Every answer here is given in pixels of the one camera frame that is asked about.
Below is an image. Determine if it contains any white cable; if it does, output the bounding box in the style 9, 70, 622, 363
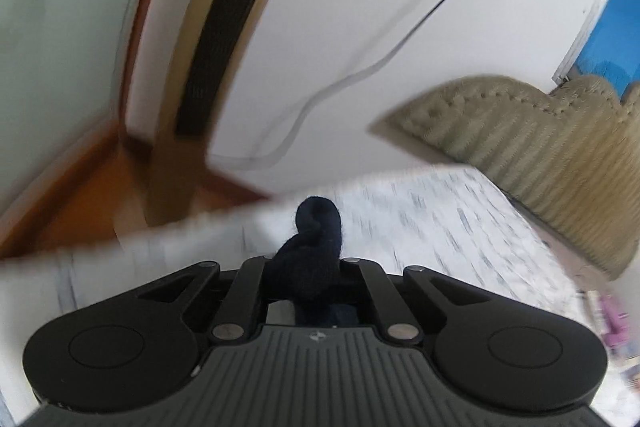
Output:
207, 49, 406, 170

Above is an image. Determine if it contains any white script-printed bed sheet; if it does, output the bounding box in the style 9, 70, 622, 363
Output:
0, 163, 631, 427

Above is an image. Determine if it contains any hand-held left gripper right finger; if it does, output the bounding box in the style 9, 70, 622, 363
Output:
341, 257, 485, 347

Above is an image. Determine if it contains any wooden door frame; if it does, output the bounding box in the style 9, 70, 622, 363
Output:
116, 0, 190, 142

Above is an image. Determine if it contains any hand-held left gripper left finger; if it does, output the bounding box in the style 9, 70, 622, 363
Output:
136, 256, 275, 347

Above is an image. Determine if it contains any pink cloth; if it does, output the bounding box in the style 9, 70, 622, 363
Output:
597, 294, 634, 358

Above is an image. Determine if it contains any dark navy knit sock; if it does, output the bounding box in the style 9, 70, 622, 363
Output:
264, 196, 359, 328

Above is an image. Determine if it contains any beige standing air conditioner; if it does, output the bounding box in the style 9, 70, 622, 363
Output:
145, 0, 323, 228

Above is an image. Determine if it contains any beige tufted headboard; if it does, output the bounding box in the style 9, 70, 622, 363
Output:
369, 74, 640, 280

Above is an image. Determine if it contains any blue window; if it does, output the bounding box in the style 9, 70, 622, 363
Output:
552, 0, 640, 100

